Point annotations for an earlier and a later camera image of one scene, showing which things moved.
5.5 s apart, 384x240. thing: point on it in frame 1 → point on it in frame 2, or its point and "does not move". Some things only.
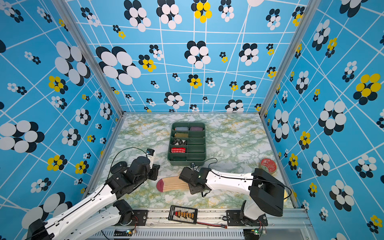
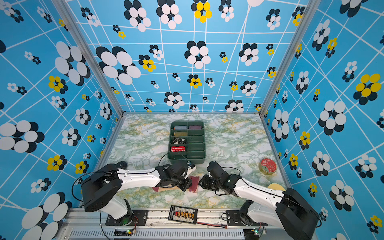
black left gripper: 155,171 → 187,185
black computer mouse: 118,167 does not move
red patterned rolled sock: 178,150 does not move
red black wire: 221,225 does not move
